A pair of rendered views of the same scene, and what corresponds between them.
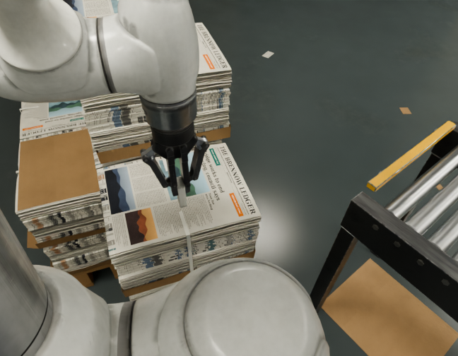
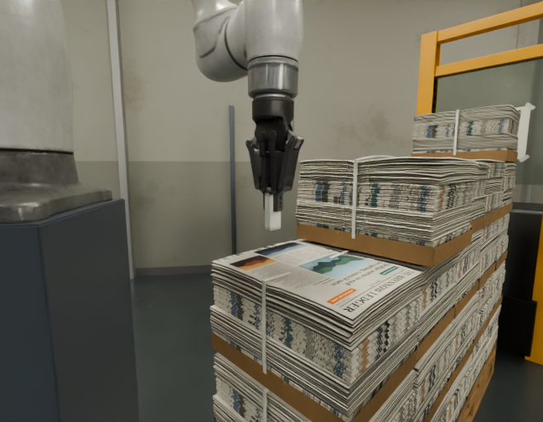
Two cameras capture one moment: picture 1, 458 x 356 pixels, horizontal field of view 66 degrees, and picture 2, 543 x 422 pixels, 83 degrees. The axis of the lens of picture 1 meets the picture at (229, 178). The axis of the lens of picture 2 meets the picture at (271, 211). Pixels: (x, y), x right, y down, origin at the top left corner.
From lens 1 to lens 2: 70 cm
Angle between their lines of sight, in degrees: 68
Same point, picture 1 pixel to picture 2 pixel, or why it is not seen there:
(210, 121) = (405, 228)
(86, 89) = (217, 49)
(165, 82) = (247, 31)
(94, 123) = (302, 192)
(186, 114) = (262, 73)
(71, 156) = not seen: hidden behind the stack
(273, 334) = not seen: outside the picture
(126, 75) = (231, 31)
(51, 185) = not seen: hidden behind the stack
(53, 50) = (203, 12)
